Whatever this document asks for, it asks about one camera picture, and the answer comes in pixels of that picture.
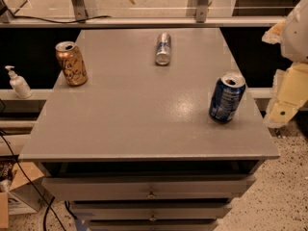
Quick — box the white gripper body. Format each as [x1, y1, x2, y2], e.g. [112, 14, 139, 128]
[262, 0, 308, 63]

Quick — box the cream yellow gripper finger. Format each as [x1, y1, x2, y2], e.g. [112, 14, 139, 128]
[264, 63, 308, 128]

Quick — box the orange soda can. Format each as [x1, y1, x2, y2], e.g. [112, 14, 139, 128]
[55, 41, 88, 86]

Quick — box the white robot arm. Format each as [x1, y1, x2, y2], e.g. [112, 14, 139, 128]
[262, 0, 308, 128]

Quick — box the dark blue soda can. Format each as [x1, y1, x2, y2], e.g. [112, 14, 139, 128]
[209, 71, 245, 123]

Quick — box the silver blue can lying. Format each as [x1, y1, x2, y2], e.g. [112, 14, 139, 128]
[155, 33, 171, 65]

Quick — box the grey drawer cabinet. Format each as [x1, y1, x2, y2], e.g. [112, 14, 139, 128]
[20, 28, 278, 231]

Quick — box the top drawer knob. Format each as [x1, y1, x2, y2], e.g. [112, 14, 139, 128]
[147, 192, 156, 199]

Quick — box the drawer knob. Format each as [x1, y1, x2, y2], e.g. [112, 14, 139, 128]
[149, 215, 157, 222]
[147, 192, 156, 199]

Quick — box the white pump bottle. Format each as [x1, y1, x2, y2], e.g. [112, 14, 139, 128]
[5, 65, 32, 99]

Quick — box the cardboard box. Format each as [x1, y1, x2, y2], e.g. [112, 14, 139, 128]
[0, 162, 44, 229]

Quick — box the black cable on shelf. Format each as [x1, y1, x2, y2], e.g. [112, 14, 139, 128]
[13, 14, 112, 25]

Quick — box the black cable on floor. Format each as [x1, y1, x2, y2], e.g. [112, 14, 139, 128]
[0, 130, 68, 231]

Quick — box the grey metal frame rail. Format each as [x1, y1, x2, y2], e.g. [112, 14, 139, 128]
[0, 16, 285, 29]

